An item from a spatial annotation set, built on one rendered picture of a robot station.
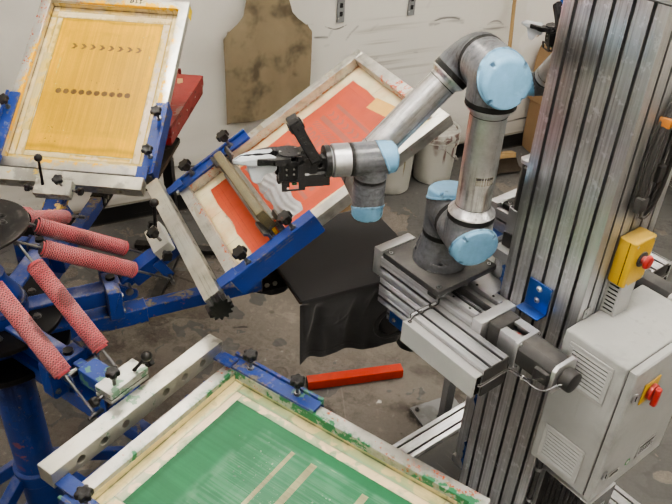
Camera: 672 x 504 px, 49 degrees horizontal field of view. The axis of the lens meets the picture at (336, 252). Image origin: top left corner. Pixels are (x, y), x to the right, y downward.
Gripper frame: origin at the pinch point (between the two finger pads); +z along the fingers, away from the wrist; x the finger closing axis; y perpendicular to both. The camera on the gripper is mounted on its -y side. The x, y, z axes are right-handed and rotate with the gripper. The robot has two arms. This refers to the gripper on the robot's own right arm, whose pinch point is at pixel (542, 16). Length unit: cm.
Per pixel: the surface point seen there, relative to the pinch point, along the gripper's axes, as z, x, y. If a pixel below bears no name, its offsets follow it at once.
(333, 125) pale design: -20, -79, 17
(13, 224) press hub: -53, -174, 14
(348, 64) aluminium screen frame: 2, -69, 6
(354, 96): -12, -70, 12
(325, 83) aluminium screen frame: 0, -78, 11
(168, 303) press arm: -42, -142, 58
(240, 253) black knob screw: -65, -116, 28
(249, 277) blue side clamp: -66, -115, 37
